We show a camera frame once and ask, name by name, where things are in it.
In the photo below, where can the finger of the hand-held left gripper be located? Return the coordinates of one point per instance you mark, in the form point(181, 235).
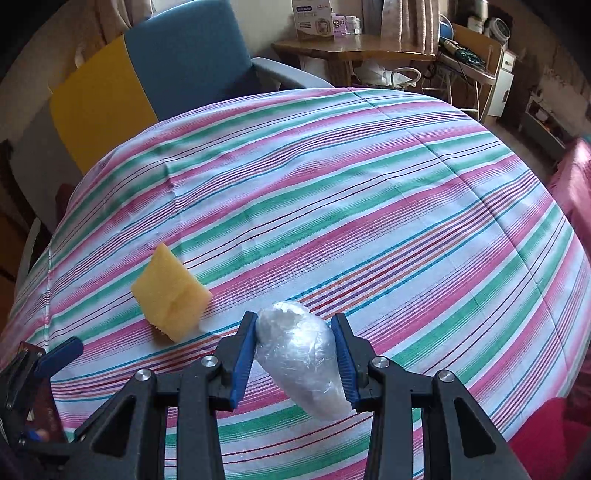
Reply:
point(62, 353)
point(34, 435)

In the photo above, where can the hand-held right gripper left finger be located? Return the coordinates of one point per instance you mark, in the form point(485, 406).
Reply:
point(242, 364)

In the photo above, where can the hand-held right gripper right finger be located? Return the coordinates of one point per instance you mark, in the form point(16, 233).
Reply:
point(346, 364)

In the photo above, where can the white plastic bundle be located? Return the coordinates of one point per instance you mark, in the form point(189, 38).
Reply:
point(295, 355)

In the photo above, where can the yellow sponge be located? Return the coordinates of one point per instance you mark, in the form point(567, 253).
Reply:
point(168, 290)

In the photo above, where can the wooden wardrobe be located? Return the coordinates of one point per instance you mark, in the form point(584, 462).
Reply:
point(11, 249)

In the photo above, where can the red-brown bag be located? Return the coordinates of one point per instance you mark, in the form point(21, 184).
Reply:
point(63, 198)

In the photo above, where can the person's red garment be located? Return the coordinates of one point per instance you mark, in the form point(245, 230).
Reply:
point(554, 443)

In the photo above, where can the pink bedspread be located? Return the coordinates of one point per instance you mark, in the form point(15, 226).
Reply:
point(575, 194)

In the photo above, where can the white plastic bag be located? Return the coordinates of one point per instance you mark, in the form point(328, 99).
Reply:
point(371, 74)

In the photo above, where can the grey yellow blue armchair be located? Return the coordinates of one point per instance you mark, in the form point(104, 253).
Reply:
point(184, 60)

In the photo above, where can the grey low shelf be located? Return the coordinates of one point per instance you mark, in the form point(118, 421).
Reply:
point(547, 127)

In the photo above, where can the white cabinet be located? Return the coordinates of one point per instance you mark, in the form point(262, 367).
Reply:
point(501, 87)

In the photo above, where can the wooden desk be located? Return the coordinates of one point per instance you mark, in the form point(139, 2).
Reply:
point(351, 46)

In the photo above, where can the green power tool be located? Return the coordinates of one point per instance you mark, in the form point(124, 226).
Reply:
point(464, 54)

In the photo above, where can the white cardboard box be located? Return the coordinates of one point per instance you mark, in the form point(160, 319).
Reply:
point(313, 21)

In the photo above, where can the striped pink curtain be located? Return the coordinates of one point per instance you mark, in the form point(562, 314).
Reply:
point(411, 23)

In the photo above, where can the beige patterned curtain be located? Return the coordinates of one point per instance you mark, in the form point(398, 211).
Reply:
point(129, 9)

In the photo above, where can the blue fan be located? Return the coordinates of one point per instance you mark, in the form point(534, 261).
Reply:
point(445, 27)

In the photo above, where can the white round fan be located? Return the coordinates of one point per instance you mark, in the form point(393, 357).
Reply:
point(498, 29)

